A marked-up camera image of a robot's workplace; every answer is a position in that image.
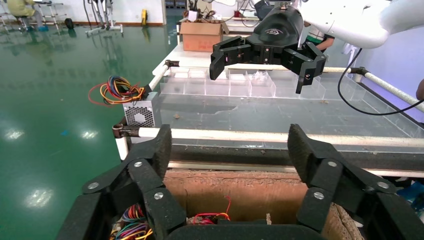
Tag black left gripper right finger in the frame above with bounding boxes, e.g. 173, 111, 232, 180
287, 124, 397, 233

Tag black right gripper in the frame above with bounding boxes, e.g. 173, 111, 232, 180
209, 5, 328, 95

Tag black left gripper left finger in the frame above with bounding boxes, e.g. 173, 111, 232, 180
82, 124, 187, 240

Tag clear acrylic divider tray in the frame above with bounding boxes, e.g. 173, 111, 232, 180
159, 67, 327, 100

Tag person in green striped shirt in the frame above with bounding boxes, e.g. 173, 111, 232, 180
303, 21, 335, 52

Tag brown pulp cardboard divider box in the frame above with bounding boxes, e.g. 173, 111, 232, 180
162, 169, 365, 240

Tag plain brown cardboard box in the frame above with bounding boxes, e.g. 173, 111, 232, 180
179, 19, 230, 53

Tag blue plastic bag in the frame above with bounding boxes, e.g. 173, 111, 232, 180
395, 180, 424, 220

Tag clear acrylic panels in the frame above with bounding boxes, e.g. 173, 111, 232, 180
344, 74, 424, 138

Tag white wheeled stand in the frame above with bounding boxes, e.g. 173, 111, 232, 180
83, 0, 124, 37

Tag metal step rack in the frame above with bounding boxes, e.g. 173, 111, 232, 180
33, 0, 68, 35

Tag seated person in yellow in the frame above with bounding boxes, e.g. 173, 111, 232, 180
5, 0, 50, 33

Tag coloured wire bundle in box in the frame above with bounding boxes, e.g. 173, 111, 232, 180
109, 203, 154, 240

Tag white frame pipe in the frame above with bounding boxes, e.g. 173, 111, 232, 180
137, 127, 424, 149
225, 63, 353, 74
148, 63, 170, 92
363, 72, 424, 114
114, 136, 130, 162

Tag thin black cable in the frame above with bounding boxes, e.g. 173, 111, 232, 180
337, 47, 424, 117

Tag silver power supply, multicolour wires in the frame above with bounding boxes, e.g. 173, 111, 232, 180
87, 75, 163, 128

